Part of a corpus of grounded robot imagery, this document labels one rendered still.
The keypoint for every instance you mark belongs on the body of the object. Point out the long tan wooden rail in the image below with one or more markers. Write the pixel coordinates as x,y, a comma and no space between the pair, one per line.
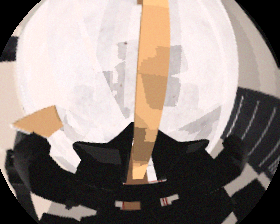
151,81

